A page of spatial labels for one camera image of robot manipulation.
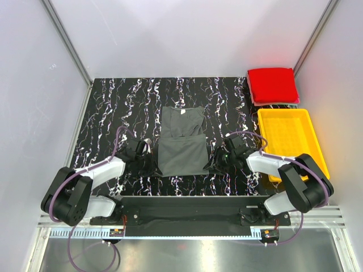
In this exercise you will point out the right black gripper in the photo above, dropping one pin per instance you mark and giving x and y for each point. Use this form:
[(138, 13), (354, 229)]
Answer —
[(214, 163)]

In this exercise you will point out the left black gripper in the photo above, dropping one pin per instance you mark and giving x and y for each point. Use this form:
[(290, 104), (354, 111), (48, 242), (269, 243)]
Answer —
[(153, 169)]

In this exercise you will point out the grey t-shirt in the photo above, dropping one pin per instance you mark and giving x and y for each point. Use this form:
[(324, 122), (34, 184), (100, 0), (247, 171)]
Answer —
[(182, 147)]

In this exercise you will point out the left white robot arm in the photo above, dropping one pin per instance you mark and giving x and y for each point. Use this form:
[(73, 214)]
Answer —
[(69, 198)]

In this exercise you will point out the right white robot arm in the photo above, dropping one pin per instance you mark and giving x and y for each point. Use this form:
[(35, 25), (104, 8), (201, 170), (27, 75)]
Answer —
[(306, 186)]

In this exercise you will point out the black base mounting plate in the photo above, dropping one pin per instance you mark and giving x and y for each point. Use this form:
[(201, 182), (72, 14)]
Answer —
[(192, 213)]

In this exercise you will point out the yellow plastic bin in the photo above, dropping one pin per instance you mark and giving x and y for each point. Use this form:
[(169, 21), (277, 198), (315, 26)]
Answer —
[(290, 132)]

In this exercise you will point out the folded red t-shirt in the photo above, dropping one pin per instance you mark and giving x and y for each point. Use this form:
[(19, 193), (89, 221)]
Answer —
[(279, 77)]

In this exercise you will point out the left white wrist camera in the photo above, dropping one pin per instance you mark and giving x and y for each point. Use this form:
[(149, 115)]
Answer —
[(147, 148)]

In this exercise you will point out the white slotted cable duct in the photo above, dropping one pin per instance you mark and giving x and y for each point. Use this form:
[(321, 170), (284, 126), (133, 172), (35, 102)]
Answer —
[(133, 233)]

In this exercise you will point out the aluminium rail profile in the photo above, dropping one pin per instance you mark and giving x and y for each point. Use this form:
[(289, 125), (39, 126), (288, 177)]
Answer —
[(328, 216)]

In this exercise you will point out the right aluminium frame post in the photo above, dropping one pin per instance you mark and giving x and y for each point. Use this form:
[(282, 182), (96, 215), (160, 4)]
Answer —
[(322, 22)]

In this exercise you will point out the aluminium frame post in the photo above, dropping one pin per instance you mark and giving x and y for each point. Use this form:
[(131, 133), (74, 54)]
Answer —
[(322, 22), (61, 30)]

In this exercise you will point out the left aluminium frame post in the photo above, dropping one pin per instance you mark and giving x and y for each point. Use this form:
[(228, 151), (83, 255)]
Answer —
[(61, 30)]

